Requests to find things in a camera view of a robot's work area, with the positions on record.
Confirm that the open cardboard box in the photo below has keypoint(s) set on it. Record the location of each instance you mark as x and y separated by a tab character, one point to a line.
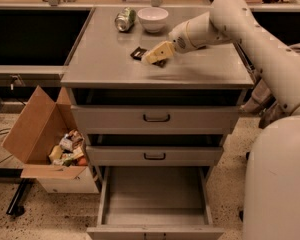
39	127

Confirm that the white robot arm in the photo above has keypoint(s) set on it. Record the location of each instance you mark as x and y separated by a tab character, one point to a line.
272	182

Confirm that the crushed green soda can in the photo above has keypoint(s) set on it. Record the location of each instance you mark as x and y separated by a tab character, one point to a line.
125	19

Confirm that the grey top drawer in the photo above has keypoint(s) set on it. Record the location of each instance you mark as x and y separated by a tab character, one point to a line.
151	111

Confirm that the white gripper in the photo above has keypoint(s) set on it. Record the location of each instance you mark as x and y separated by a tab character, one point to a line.
179	40

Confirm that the black table leg base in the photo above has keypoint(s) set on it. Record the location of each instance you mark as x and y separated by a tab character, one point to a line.
13	176

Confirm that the white ceramic bowl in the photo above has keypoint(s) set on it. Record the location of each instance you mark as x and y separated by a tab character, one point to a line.
152	19

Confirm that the grey jacket on chair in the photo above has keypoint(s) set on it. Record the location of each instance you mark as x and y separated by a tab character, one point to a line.
262	102

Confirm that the pile of snack packets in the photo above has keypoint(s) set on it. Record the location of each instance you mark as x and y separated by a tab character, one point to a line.
70	151

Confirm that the grey drawer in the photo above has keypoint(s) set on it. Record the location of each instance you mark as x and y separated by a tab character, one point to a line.
155	150
151	111
154	203

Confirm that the dark chocolate rxbar wrapper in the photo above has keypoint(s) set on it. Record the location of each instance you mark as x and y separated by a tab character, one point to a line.
138	54

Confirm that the grey bottom drawer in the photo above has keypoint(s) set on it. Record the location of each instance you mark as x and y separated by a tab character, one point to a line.
154	203

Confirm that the grey middle drawer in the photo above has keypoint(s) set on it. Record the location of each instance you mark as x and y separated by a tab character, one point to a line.
155	150

